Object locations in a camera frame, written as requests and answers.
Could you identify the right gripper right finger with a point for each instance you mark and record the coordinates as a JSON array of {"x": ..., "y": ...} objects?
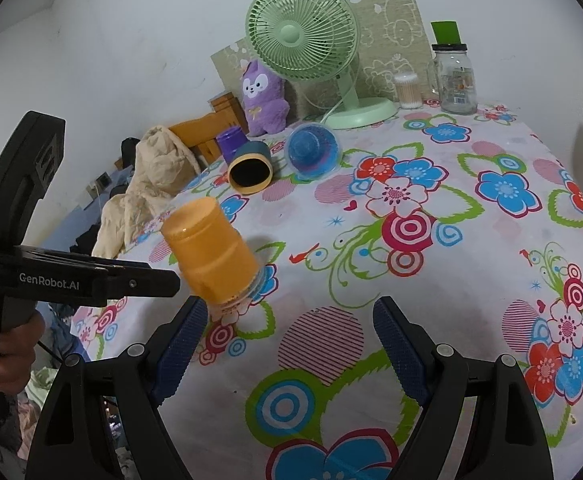
[{"x": 435, "y": 376}]

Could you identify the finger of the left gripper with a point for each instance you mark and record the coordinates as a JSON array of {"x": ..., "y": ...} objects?
[{"x": 110, "y": 279}]

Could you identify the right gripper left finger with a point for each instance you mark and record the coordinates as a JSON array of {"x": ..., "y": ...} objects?
[{"x": 147, "y": 375}]

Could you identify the orange plastic cup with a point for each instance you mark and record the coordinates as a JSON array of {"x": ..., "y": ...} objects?
[{"x": 213, "y": 258}]

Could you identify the teal yellow-rimmed cup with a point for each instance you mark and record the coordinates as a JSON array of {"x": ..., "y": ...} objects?
[{"x": 251, "y": 169}]

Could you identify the purple plastic cup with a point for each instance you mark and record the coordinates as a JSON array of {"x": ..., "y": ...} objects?
[{"x": 229, "y": 141}]

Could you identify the blue plastic cup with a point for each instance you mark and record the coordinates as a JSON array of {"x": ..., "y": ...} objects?
[{"x": 312, "y": 150}]

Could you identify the person's left hand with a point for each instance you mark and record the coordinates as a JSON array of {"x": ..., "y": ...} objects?
[{"x": 17, "y": 354}]

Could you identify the pile of dark clothes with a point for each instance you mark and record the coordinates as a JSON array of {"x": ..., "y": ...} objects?
[{"x": 85, "y": 242}]

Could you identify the beige padded jacket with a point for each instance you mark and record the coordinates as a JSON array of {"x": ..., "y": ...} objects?
[{"x": 163, "y": 166}]

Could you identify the wooden chair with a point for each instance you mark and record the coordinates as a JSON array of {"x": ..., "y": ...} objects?
[{"x": 199, "y": 135}]

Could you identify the purple plush toy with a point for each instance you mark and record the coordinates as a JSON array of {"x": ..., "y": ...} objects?
[{"x": 264, "y": 102}]

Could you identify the cotton swab container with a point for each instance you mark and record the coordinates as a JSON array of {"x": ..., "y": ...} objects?
[{"x": 408, "y": 91}]

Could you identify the glass mason jar mug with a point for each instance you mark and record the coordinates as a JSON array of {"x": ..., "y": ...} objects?
[{"x": 450, "y": 73}]

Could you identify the green desk fan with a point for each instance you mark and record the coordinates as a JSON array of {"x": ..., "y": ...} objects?
[{"x": 316, "y": 41}]

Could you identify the beige cartoon mat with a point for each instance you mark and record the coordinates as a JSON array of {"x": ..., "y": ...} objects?
[{"x": 393, "y": 41}]

